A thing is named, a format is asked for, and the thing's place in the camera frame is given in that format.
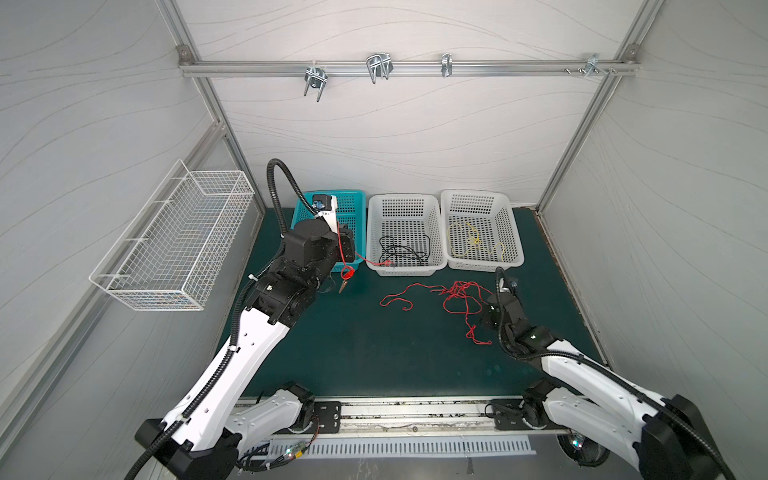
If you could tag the metal u-bolt clamp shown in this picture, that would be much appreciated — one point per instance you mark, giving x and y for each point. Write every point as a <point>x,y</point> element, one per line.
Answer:
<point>379,65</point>
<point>315,78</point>

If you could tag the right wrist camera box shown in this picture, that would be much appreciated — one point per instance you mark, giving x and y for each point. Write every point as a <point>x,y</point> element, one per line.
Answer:
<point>506,291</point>

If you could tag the white perforated basket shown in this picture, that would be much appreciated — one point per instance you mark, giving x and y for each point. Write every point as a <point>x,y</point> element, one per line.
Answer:
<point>480,229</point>
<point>405,235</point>

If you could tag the white wire wall basket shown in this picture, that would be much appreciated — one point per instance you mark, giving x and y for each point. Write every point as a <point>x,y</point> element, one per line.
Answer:
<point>168,257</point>

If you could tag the dark green table mat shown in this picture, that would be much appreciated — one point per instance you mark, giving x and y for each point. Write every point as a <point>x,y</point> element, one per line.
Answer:
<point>393,336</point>

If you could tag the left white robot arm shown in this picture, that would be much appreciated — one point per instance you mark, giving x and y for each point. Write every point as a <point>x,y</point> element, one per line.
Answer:
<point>204,436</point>

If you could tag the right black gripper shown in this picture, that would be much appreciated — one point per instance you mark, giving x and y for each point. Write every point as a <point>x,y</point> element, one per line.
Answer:
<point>496,313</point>

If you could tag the white perforated basket right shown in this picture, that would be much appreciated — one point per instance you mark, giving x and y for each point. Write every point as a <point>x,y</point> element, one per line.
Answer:
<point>480,229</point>

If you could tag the horizontal aluminium rail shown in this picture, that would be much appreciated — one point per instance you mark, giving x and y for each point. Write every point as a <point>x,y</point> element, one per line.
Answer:
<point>402,68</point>

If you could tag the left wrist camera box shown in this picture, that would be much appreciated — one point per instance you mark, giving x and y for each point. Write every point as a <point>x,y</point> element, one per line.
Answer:
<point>326,207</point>

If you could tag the metal clamp right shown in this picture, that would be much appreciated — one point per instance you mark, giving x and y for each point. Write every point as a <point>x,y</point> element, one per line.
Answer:
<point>592,67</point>

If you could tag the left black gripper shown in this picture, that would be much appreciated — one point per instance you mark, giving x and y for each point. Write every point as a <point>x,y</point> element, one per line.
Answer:
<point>344,239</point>

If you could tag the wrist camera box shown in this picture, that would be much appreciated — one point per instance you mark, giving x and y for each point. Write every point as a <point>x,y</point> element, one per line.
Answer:
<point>506,291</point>
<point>326,207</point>

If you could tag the small metal bracket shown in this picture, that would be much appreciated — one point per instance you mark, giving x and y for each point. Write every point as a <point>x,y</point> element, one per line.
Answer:
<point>446,65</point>

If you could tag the teal perforated plastic basket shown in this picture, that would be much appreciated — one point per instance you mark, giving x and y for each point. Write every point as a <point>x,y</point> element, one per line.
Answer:
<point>351,211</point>

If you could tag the white slotted cable duct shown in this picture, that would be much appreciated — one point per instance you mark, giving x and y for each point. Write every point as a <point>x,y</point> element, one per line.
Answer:
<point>420,447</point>

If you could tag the metal U-bolt clamp middle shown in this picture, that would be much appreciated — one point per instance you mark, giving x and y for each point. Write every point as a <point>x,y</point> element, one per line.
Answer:
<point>379,65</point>

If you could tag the metal U-bolt clamp left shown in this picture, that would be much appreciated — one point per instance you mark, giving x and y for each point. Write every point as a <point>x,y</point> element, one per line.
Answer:
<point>315,78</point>

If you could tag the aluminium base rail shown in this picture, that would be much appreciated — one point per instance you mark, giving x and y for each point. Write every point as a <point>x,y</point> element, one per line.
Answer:
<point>420,414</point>

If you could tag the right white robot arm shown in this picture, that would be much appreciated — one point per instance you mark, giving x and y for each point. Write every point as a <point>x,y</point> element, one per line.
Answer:
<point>661,437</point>

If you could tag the white perforated basket middle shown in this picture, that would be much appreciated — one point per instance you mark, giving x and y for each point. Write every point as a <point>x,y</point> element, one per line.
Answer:
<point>405,235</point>

